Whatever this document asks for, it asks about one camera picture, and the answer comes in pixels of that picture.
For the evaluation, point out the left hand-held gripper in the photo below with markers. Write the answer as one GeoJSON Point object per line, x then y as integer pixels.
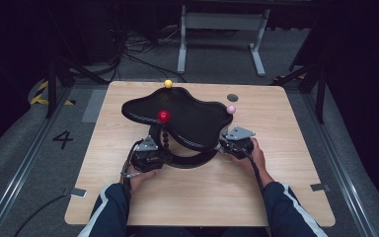
{"type": "Point", "coordinates": [148, 158]}

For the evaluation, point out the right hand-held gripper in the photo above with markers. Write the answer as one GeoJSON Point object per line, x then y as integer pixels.
{"type": "Point", "coordinates": [240, 144]}

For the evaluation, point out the black wavy tray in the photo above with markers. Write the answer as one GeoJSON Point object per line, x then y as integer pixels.
{"type": "Point", "coordinates": [184, 112]}

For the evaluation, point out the person's left hand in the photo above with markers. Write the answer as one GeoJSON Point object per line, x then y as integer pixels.
{"type": "Point", "coordinates": [138, 179]}

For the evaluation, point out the person's right hand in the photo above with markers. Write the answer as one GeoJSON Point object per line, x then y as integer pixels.
{"type": "Point", "coordinates": [258, 164]}

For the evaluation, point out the pink ball knob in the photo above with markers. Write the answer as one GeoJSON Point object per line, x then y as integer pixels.
{"type": "Point", "coordinates": [231, 109]}

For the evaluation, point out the red ball knob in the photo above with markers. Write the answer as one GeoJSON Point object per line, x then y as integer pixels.
{"type": "Point", "coordinates": [163, 116]}

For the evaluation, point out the dark round table grommet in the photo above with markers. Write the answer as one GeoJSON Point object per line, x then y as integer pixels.
{"type": "Point", "coordinates": [232, 97]}

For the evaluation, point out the yellow ball knob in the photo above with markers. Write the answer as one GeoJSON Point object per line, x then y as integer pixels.
{"type": "Point", "coordinates": [168, 83]}

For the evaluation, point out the grey tape piece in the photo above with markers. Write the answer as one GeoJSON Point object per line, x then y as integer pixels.
{"type": "Point", "coordinates": [78, 192]}
{"type": "Point", "coordinates": [319, 187]}

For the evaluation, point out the black tripod stand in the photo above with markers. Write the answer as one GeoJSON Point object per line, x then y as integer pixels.
{"type": "Point", "coordinates": [51, 85]}
{"type": "Point", "coordinates": [320, 95]}

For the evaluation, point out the grey metal stand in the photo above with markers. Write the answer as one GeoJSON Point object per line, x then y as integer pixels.
{"type": "Point", "coordinates": [223, 21]}

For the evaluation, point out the yellow black hazard tape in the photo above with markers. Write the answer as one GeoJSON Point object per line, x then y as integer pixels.
{"type": "Point", "coordinates": [39, 95]}

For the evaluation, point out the metal floor rail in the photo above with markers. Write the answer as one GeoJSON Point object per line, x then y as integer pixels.
{"type": "Point", "coordinates": [339, 168]}
{"type": "Point", "coordinates": [23, 168]}

